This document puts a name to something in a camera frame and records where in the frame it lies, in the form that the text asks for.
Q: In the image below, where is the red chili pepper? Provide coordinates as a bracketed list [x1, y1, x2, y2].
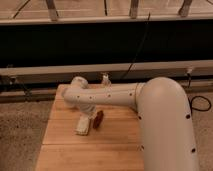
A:
[93, 111, 104, 129]

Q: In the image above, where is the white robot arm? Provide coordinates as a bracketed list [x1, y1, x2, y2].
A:
[62, 77, 199, 171]

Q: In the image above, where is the white sponge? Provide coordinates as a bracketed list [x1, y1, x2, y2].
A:
[75, 116, 90, 136]

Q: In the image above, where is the clear plastic bottle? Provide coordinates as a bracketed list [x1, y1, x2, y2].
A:
[102, 73, 111, 86]

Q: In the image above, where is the black hanging cable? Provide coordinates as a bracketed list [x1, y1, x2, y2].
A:
[119, 12, 152, 82]

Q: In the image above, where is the black floor cable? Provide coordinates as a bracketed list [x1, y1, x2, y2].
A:
[186, 71, 213, 113]

